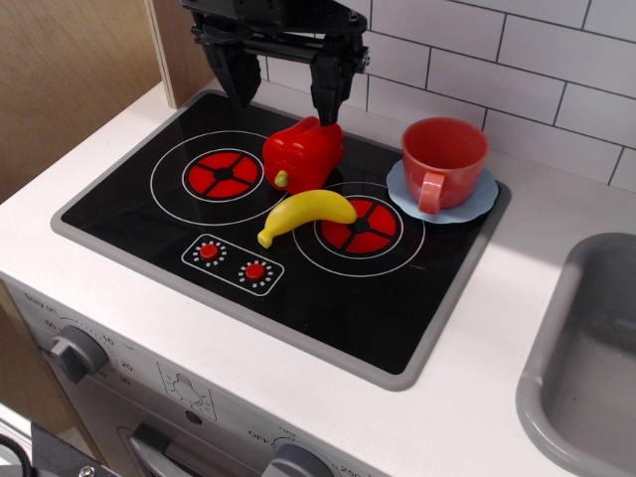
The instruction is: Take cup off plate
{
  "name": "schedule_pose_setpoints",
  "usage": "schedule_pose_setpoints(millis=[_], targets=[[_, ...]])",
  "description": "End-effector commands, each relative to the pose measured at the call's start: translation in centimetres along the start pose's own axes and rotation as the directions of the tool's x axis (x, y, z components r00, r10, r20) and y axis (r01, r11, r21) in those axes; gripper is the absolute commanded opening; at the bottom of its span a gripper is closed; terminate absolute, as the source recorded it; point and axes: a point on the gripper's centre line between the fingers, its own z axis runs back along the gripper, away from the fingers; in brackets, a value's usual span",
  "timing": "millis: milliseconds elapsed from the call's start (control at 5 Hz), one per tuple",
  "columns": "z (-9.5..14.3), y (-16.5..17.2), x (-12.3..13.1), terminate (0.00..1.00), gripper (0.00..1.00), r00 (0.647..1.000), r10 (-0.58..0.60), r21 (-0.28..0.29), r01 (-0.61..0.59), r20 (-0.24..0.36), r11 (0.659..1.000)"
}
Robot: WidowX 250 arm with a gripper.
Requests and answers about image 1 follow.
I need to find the yellow toy banana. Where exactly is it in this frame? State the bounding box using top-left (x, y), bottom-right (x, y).
top-left (257, 190), bottom-right (358, 248)

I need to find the grey oven door handle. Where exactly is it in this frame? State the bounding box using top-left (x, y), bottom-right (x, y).
top-left (128, 424), bottom-right (230, 476)

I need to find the black base with cable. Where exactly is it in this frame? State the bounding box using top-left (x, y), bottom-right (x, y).
top-left (1, 424), bottom-right (117, 477)

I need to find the light blue scalloped plate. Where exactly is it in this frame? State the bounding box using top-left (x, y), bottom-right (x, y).
top-left (387, 160), bottom-right (499, 225)

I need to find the red toy bell pepper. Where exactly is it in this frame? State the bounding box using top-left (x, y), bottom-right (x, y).
top-left (262, 116), bottom-right (345, 195)

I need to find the grey timer knob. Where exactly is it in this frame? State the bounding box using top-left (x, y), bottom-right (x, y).
top-left (50, 326), bottom-right (108, 384)

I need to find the grey oven knob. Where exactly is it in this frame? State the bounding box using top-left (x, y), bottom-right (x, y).
top-left (261, 444), bottom-right (333, 477)

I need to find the grey toy sink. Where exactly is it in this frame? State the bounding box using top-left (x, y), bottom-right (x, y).
top-left (516, 233), bottom-right (635, 476)

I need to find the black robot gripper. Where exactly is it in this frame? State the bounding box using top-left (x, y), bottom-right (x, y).
top-left (181, 1), bottom-right (369, 124)

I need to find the red plastic cup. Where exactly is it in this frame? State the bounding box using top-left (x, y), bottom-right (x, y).
top-left (401, 117), bottom-right (490, 215)

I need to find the black toy stovetop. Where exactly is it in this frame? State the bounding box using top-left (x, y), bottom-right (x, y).
top-left (52, 91), bottom-right (511, 391)

